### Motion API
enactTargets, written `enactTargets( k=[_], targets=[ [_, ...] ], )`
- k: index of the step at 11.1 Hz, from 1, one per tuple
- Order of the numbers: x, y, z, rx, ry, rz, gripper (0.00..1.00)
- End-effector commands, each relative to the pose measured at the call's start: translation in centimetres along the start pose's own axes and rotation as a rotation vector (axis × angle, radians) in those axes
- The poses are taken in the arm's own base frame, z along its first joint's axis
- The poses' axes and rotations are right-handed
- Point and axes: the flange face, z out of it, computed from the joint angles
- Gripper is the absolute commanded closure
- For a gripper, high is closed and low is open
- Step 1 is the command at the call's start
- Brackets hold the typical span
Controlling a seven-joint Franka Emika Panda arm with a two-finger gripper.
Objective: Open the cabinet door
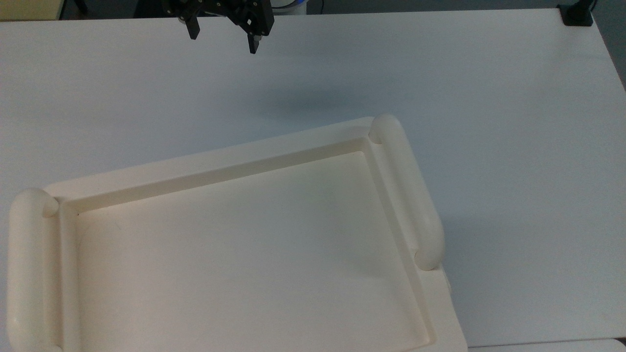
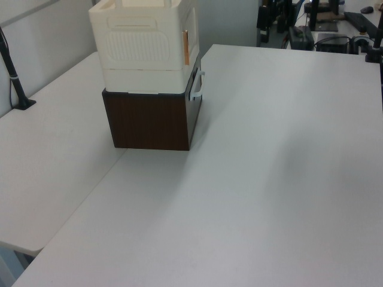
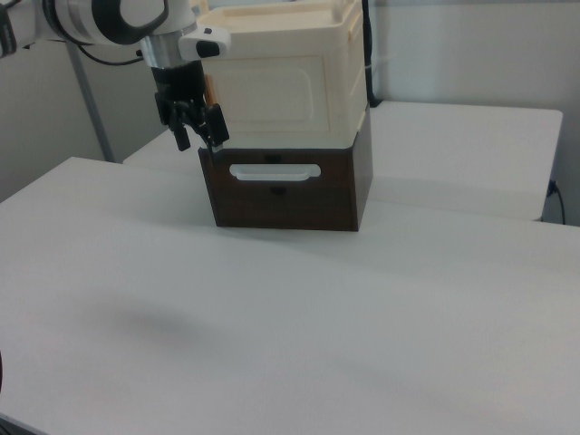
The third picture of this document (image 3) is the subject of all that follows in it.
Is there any dark brown wooden drawer box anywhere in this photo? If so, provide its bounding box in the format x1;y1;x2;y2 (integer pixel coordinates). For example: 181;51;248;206
198;108;376;234

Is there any black power cable with plug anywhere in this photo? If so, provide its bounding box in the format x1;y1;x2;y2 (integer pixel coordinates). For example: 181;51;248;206
546;179;567;226

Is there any black cable behind cabinet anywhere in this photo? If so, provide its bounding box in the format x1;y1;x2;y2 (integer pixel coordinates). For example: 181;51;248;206
360;0;382;108

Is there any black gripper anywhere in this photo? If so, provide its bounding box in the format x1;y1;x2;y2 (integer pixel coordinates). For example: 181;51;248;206
150;61;230;153

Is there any cream cabinet door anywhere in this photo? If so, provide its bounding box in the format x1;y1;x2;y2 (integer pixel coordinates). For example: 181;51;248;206
204;53;331;138

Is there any copper door handle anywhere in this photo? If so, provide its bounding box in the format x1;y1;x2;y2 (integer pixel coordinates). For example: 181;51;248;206
204;74;219;109

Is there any cream plastic cabinet body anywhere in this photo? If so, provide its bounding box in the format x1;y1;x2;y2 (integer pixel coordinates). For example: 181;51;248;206
188;0;369;151

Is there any white drawer handle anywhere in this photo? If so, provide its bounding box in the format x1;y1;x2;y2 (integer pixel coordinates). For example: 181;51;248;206
228;162;323;184

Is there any grey metal frame post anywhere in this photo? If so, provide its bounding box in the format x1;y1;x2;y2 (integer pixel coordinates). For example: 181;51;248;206
63;41;115;163

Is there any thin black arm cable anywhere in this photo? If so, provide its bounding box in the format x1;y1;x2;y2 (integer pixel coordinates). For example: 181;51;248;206
66;38;147;65

